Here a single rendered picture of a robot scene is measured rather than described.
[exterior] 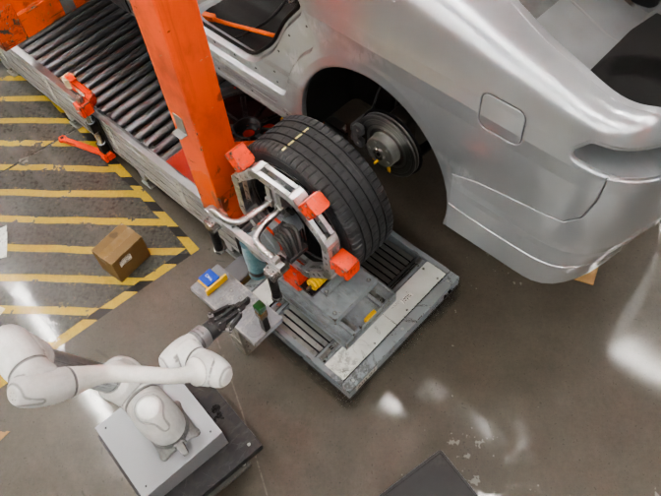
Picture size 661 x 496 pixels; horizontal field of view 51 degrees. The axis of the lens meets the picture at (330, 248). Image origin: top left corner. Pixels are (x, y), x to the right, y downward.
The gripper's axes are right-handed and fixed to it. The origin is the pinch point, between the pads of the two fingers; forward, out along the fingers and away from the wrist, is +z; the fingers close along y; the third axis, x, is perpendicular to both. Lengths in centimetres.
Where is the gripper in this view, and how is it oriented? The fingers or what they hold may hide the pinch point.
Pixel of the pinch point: (242, 304)
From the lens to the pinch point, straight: 277.4
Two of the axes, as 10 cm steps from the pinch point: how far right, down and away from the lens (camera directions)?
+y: -7.8, -4.9, 3.9
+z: 6.2, -5.0, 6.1
